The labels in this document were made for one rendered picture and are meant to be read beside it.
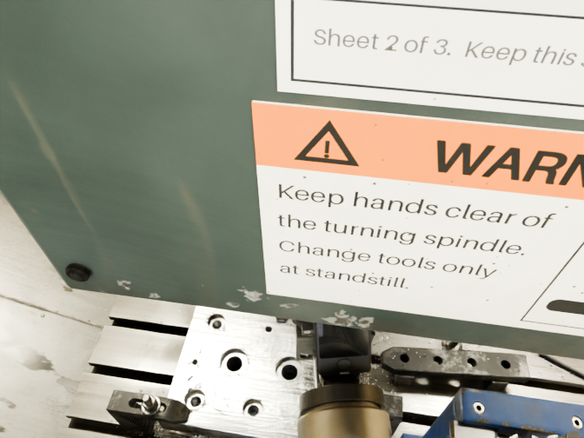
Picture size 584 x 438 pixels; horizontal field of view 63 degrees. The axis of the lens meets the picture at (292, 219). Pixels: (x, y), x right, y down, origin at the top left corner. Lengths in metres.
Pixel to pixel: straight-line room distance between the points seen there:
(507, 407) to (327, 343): 0.30
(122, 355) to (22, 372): 0.36
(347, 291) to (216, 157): 0.09
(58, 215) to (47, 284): 1.19
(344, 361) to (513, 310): 0.21
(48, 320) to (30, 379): 0.15
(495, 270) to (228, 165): 0.10
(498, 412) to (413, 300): 0.43
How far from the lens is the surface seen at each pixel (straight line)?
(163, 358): 0.99
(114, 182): 0.18
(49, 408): 1.30
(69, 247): 0.23
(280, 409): 0.84
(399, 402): 0.84
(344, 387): 0.39
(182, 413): 0.84
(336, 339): 0.39
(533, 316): 0.22
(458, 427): 0.62
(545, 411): 0.66
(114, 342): 1.04
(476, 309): 0.21
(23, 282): 1.40
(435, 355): 0.93
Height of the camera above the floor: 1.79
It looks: 51 degrees down
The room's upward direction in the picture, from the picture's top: straight up
